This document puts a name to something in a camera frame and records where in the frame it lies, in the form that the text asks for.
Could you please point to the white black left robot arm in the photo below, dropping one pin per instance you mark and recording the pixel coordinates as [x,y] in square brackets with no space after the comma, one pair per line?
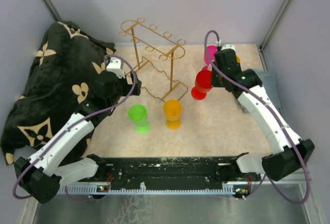
[41,176]

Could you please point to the orange plastic wine glass front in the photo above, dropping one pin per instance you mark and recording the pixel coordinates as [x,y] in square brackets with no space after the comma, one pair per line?
[172,110]

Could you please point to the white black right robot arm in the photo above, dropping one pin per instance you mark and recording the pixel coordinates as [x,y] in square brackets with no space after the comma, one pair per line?
[289,150]

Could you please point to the gold wire wine glass rack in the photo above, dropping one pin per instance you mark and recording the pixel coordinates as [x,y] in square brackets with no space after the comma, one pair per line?
[155,63]

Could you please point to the green plastic wine glass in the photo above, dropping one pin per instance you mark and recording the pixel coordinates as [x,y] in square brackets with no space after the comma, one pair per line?
[138,116]

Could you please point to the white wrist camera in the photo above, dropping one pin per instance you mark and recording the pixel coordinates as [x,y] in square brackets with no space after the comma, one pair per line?
[221,46]
[114,65]

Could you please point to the pink plastic wine glass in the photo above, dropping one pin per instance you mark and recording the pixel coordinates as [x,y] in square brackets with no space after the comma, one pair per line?
[211,49]

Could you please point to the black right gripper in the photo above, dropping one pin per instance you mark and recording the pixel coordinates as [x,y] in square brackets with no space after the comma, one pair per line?
[214,82]

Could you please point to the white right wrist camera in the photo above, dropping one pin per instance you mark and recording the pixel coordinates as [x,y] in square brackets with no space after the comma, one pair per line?
[221,46]

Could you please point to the black floral blanket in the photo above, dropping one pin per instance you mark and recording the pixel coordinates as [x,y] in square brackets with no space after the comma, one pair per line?
[60,78]

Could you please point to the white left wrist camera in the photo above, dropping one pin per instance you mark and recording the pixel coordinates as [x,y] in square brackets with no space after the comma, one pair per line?
[114,65]

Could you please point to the grey slotted cable duct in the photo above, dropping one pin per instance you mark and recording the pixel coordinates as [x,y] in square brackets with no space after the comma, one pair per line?
[96,189]

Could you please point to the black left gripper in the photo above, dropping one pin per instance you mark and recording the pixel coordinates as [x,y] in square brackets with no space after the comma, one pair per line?
[129,88]

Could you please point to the red plastic wine glass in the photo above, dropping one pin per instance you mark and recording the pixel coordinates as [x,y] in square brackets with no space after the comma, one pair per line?
[202,85]

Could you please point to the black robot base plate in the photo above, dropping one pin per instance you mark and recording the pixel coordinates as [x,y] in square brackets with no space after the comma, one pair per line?
[174,173]

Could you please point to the grey folded cloth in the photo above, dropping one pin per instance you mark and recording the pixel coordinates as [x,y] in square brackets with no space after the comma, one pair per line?
[269,84]

